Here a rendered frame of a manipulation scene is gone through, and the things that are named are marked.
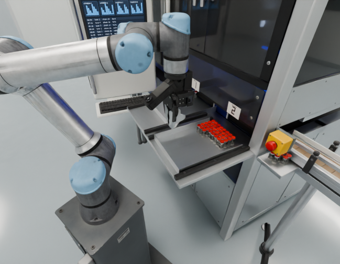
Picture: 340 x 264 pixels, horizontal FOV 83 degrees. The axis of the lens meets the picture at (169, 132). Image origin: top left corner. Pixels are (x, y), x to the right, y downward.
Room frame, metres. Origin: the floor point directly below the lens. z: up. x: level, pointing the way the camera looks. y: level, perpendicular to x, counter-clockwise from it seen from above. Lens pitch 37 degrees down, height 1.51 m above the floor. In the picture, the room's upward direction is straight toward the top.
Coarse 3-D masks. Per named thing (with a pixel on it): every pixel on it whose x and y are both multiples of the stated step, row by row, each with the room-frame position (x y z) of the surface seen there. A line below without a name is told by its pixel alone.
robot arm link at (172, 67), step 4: (164, 60) 0.57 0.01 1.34; (168, 60) 0.56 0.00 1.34; (184, 60) 0.56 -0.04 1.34; (188, 60) 0.58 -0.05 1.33; (164, 64) 0.57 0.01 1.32; (168, 64) 0.56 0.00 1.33; (172, 64) 0.55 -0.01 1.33; (176, 64) 0.55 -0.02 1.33; (180, 64) 0.55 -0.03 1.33; (184, 64) 0.56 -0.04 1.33; (188, 64) 0.58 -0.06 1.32; (164, 68) 0.57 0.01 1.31; (168, 68) 0.56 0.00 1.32; (172, 68) 0.55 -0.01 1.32; (176, 68) 0.55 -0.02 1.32; (180, 68) 0.55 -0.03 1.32; (184, 68) 0.56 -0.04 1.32; (168, 72) 0.56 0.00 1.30; (172, 72) 0.55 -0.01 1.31; (176, 72) 0.55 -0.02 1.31; (180, 72) 0.55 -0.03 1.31; (184, 72) 0.56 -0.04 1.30
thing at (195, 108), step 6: (162, 102) 1.15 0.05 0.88; (198, 102) 1.15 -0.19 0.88; (156, 108) 1.01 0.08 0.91; (162, 108) 1.07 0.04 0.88; (180, 108) 1.07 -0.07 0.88; (186, 108) 1.07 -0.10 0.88; (192, 108) 1.07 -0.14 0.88; (198, 108) 1.07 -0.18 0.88; (204, 108) 1.07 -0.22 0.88; (210, 108) 1.02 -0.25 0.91; (162, 114) 1.00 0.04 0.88; (186, 114) 1.00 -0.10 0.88; (192, 114) 0.96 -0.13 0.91
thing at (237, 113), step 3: (228, 102) 0.85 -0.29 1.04; (228, 105) 0.85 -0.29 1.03; (231, 105) 0.83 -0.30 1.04; (234, 105) 0.82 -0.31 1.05; (228, 108) 0.84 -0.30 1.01; (231, 108) 0.83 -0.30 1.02; (234, 108) 0.81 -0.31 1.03; (237, 108) 0.80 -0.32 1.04; (228, 111) 0.84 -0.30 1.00; (231, 111) 0.83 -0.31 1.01; (237, 111) 0.79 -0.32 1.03; (231, 114) 0.82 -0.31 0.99; (234, 114) 0.80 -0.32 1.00; (237, 114) 0.79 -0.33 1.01; (237, 117) 0.78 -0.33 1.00
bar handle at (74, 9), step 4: (72, 0) 1.27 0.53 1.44; (72, 4) 1.27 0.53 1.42; (72, 8) 1.27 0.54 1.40; (72, 12) 1.27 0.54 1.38; (76, 12) 1.28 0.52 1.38; (76, 16) 1.27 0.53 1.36; (76, 20) 1.27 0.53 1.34; (76, 24) 1.27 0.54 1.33; (76, 28) 1.27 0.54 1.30; (80, 28) 1.27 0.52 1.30; (80, 32) 1.27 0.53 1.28; (80, 36) 1.27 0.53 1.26; (80, 40) 1.27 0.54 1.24; (92, 76) 1.27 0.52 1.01; (92, 80) 1.27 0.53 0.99; (92, 84) 1.27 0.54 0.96; (92, 88) 1.27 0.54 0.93; (96, 92) 1.27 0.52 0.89
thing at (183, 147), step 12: (204, 120) 0.89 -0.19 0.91; (168, 132) 0.79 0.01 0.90; (180, 132) 0.82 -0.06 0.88; (192, 132) 0.82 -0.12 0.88; (168, 144) 0.72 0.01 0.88; (180, 144) 0.72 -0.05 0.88; (192, 144) 0.72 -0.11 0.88; (204, 144) 0.72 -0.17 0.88; (168, 156) 0.62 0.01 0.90; (180, 156) 0.64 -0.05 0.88; (192, 156) 0.64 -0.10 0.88; (204, 156) 0.64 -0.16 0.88; (216, 156) 0.62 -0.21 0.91; (180, 168) 0.54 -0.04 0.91
